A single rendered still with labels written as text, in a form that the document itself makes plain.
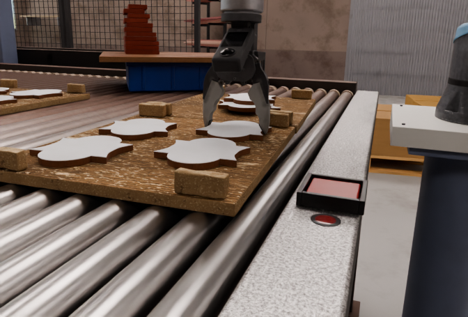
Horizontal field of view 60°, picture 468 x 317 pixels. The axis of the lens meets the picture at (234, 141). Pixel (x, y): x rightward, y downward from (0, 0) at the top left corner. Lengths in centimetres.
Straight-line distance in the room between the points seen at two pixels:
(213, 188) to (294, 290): 15
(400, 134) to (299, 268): 68
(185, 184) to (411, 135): 67
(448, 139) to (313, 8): 868
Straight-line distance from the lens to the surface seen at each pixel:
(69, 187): 52
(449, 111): 109
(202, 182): 43
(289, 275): 35
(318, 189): 49
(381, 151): 369
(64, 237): 42
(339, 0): 952
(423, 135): 100
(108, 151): 59
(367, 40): 938
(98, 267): 37
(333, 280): 35
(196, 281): 33
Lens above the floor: 110
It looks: 14 degrees down
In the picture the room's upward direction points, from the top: 1 degrees clockwise
